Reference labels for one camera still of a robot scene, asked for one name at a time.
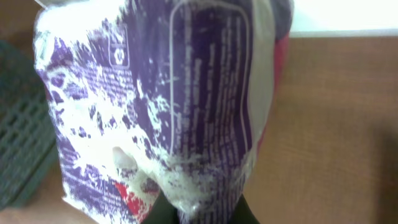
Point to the dark plastic mesh basket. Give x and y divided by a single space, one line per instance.
28 147

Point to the red purple tissue pack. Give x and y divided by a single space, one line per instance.
154 98

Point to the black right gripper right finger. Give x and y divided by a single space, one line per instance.
242 213

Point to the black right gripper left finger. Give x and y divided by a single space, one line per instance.
162 212

